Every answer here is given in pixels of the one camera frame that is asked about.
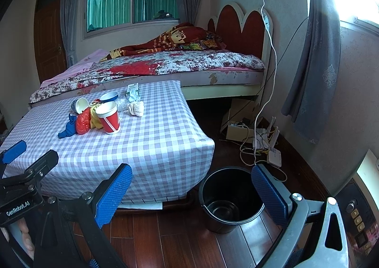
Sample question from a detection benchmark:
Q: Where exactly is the blue white paper cup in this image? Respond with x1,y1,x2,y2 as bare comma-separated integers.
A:
71,97,89,114

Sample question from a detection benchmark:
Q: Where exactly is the white cloth bundle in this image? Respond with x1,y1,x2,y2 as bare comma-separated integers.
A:
128,100,144,117

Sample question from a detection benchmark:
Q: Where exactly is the black trash bucket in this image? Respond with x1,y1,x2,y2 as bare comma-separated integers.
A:
199,167,265,234

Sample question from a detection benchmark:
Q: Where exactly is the red paper cup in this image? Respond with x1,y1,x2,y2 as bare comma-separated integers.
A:
95,101,120,135

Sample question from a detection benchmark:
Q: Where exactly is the cardboard box on floor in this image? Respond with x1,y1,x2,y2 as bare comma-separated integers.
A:
226,123,254,143

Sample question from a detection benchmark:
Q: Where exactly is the red patterned blanket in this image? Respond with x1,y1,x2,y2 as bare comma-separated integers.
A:
101,22,226,61

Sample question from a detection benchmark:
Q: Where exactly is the bed with floral sheet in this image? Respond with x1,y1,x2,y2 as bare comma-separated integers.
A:
30,50,265,104

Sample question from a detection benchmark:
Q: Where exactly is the grey curtain left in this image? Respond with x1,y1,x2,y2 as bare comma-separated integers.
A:
60,0,78,68

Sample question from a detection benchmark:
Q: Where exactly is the brown wooden door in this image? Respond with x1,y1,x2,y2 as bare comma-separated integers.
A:
33,0,68,82

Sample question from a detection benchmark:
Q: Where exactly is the white wifi router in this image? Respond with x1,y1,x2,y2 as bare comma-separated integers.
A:
262,117,281,168

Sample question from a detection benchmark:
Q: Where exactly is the red white headboard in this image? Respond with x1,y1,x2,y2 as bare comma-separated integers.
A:
208,2,273,103

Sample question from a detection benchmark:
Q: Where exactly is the red bag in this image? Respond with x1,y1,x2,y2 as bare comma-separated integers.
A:
75,108,90,135

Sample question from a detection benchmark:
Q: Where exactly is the yellow cloth rag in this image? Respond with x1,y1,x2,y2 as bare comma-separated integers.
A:
89,99,103,129

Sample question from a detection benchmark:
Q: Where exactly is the green white carton box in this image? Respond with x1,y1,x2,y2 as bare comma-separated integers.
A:
125,82,139,96

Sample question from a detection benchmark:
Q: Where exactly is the pink sheet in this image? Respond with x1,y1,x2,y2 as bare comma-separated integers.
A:
40,49,108,88

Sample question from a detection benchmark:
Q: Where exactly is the lilac checkered tablecloth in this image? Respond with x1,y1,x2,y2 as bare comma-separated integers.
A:
2,81,215,203

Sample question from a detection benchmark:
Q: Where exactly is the white hanging cable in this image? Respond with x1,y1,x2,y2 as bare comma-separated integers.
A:
247,0,278,168

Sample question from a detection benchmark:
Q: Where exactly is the person's left hand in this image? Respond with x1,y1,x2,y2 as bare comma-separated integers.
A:
1,218,35,260

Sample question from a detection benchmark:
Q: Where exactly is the clear plastic bag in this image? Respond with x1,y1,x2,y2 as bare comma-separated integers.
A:
115,97,129,112

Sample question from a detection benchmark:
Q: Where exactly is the grey curtain right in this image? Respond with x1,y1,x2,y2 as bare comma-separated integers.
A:
281,0,341,144

